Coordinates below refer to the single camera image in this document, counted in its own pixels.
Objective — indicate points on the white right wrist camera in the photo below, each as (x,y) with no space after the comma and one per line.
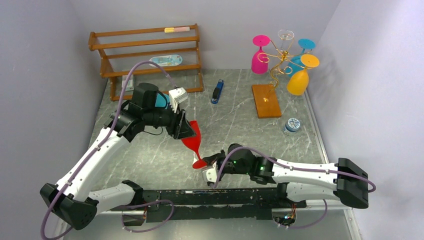
(210,175)

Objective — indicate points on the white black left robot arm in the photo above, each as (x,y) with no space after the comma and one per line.
(72,198)

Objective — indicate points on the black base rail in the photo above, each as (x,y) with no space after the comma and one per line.
(204,204)

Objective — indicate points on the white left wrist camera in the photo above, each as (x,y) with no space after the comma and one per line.
(176,97)

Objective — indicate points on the yellow plastic wine glass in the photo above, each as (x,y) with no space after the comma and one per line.
(299,81)

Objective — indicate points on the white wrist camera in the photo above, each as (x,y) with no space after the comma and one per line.
(176,97)
(210,175)

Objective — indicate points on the blue white oval package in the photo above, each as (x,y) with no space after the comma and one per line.
(167,60)

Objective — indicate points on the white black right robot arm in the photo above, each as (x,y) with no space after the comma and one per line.
(342,181)

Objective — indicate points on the wooden shelf rack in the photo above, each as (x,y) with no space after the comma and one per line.
(119,51)

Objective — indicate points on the blue stapler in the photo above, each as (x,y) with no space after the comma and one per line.
(217,91)

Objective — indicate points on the red plastic wine glass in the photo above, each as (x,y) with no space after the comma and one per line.
(193,143)

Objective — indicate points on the teal plastic wine glass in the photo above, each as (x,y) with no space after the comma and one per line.
(162,100)

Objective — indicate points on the gold wire wine glass rack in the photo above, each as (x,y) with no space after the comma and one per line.
(264,95)

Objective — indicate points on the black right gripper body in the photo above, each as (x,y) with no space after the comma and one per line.
(218,159)

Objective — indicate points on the small teal white box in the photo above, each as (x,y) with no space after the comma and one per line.
(128,83)

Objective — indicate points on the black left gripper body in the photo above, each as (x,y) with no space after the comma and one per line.
(173,128)

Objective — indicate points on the blue hanging wine glass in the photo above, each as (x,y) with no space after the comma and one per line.
(295,64)

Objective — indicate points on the pink plastic wine glass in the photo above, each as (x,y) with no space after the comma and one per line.
(259,61)

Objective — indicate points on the clear wine glass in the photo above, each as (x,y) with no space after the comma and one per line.
(286,39)

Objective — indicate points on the yellow pink eraser bar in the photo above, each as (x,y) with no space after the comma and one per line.
(177,29)

